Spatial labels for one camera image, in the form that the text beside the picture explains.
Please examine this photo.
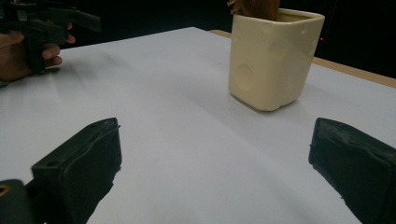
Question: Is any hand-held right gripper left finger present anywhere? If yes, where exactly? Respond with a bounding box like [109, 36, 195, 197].
[31, 117, 123, 224]

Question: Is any cream square ceramic cup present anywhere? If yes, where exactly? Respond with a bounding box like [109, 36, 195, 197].
[228, 7, 326, 112]

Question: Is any wooden paddle hairbrush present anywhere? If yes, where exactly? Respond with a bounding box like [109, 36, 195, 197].
[226, 0, 281, 22]

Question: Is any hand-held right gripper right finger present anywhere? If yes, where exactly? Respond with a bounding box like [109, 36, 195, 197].
[308, 118, 396, 224]

